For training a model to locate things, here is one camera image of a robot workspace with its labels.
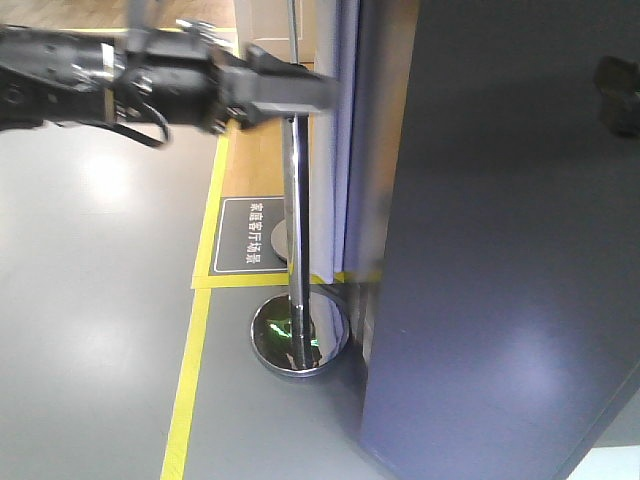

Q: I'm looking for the white fridge door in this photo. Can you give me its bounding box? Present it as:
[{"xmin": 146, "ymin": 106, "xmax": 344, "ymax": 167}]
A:
[{"xmin": 361, "ymin": 1, "xmax": 639, "ymax": 479}]

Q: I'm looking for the yellow floor tape line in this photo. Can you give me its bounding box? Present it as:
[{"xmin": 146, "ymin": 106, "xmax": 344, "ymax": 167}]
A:
[{"xmin": 160, "ymin": 27, "xmax": 381, "ymax": 480}]

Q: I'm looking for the grey floor sign chinese text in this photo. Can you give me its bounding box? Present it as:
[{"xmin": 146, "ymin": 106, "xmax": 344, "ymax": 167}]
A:
[{"xmin": 210, "ymin": 196, "xmax": 286, "ymax": 275}]

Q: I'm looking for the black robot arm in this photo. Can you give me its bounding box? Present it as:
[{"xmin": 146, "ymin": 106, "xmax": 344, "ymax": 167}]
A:
[{"xmin": 1, "ymin": 21, "xmax": 339, "ymax": 148}]

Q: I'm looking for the black hanging cable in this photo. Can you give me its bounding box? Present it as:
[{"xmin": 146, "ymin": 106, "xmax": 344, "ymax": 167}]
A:
[{"xmin": 107, "ymin": 97, "xmax": 172, "ymax": 149}]

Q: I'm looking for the chrome stanchion post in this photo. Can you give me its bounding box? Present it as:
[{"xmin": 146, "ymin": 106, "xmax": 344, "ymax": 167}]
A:
[{"xmin": 249, "ymin": 0, "xmax": 351, "ymax": 377}]

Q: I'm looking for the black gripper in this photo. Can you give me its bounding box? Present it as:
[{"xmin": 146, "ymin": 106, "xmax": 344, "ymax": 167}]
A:
[{"xmin": 102, "ymin": 29, "xmax": 340, "ymax": 135}]

